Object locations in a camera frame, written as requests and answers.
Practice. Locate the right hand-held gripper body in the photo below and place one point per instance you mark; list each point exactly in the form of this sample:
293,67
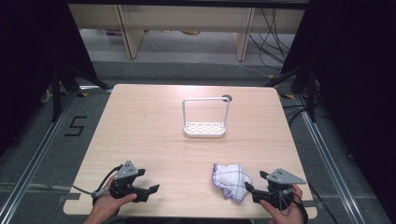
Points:
280,186

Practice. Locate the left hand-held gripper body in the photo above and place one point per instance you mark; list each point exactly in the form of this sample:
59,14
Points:
124,177

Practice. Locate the white checked dish cloth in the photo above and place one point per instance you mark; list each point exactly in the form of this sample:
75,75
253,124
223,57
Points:
232,182

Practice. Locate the person's right hand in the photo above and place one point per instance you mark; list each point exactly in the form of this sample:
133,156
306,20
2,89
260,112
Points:
288,216

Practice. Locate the person's left hand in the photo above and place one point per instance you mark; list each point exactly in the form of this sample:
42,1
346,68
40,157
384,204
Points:
107,205

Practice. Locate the dark round table grommet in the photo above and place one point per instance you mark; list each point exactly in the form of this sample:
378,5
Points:
227,98

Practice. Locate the black metal stand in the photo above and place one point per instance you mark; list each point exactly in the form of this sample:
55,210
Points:
306,84
62,84

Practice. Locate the black curtain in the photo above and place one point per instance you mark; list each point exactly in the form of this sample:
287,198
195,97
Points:
31,62
351,77

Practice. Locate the yellow round object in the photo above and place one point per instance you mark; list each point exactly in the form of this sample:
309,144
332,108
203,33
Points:
190,32

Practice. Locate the aluminium floor rail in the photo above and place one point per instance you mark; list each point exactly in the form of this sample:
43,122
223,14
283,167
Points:
330,155
34,155

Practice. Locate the light wooden desk frame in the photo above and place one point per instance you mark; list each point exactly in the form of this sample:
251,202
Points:
134,31

